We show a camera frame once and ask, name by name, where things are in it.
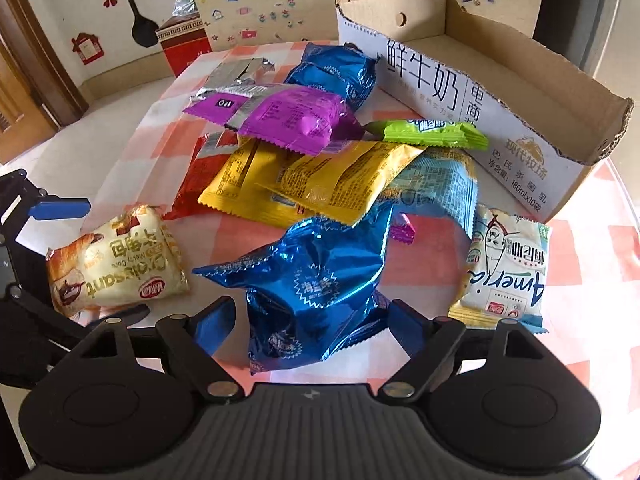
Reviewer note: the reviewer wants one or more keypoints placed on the cardboard milk box tray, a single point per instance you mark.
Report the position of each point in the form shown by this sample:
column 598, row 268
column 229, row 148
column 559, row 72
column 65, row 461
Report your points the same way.
column 547, row 122

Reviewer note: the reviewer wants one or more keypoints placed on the red gift box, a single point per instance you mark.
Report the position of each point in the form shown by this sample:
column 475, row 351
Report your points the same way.
column 183, row 39

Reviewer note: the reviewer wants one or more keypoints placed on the white blue America snack pack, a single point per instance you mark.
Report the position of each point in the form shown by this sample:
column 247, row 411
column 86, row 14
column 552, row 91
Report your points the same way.
column 505, row 271

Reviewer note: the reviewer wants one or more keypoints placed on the green snack pack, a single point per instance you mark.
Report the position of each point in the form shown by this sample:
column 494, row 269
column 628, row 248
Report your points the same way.
column 430, row 133

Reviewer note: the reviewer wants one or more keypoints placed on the croissant snack pack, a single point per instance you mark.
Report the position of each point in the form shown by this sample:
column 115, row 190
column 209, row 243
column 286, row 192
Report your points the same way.
column 131, row 259

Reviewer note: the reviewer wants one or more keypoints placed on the orange white checkered tablecloth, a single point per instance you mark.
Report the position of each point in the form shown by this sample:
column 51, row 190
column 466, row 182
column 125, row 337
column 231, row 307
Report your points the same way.
column 590, row 306

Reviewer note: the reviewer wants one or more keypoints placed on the yellow snack pack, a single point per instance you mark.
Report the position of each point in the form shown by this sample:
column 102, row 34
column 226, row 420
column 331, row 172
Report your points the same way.
column 343, row 186
column 242, row 186

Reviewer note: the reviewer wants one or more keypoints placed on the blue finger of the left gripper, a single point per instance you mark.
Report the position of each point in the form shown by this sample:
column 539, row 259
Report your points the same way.
column 60, row 208

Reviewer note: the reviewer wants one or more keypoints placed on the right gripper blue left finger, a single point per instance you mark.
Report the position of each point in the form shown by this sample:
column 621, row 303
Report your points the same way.
column 212, row 325

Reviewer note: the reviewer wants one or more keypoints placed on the blue foil snack pack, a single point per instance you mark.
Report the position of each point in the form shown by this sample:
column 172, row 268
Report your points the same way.
column 312, row 293
column 341, row 69

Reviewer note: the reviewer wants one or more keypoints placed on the silver foil snack pack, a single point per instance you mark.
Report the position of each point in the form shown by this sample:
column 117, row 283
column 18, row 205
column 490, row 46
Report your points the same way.
column 232, row 73

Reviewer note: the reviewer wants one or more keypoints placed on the light blue snack pack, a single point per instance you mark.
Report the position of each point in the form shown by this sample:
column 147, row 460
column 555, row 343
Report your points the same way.
column 441, row 182

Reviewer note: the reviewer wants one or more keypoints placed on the purple snack pack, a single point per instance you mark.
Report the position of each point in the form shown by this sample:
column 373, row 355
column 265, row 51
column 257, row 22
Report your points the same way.
column 301, row 119

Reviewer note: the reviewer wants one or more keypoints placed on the red snack pack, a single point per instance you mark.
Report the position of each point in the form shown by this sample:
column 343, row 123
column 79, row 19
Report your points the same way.
column 211, row 152

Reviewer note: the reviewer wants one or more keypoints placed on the white pink America snack pack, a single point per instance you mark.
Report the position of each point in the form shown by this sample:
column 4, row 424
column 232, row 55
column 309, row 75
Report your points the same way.
column 401, row 229

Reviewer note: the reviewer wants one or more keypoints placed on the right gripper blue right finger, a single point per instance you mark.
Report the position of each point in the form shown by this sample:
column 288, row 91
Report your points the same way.
column 409, row 327

